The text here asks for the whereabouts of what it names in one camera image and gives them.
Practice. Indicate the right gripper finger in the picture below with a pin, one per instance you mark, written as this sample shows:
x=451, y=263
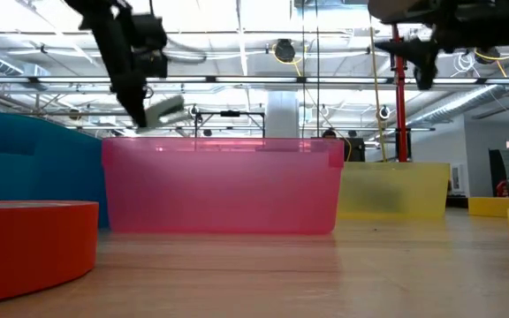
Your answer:
x=413, y=48

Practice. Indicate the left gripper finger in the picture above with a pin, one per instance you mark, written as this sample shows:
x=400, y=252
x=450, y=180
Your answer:
x=133, y=99

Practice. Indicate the mint green stapler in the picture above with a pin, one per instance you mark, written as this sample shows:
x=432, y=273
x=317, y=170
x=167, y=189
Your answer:
x=166, y=112

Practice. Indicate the yellow tape roll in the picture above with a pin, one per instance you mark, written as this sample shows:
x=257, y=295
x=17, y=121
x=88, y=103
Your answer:
x=497, y=207

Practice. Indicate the red tape roll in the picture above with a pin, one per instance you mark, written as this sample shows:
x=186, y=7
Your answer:
x=29, y=247

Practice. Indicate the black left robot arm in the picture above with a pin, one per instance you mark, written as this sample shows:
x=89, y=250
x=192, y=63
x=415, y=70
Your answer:
x=91, y=6

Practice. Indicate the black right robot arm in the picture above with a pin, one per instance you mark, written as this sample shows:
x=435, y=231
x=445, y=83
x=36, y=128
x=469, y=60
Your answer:
x=493, y=22

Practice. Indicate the black metal stand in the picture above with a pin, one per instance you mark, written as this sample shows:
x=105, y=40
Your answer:
x=230, y=114

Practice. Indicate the blue plastic bin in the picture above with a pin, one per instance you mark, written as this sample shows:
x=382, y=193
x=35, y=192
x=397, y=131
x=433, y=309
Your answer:
x=33, y=168

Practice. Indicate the pink plastic bin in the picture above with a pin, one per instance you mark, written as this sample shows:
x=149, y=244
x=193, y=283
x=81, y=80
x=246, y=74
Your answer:
x=219, y=190

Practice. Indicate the yellow plastic bin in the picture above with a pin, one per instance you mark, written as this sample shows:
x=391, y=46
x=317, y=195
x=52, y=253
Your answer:
x=396, y=190

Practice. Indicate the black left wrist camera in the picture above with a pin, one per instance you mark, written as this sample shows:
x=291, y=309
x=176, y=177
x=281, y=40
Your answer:
x=150, y=44

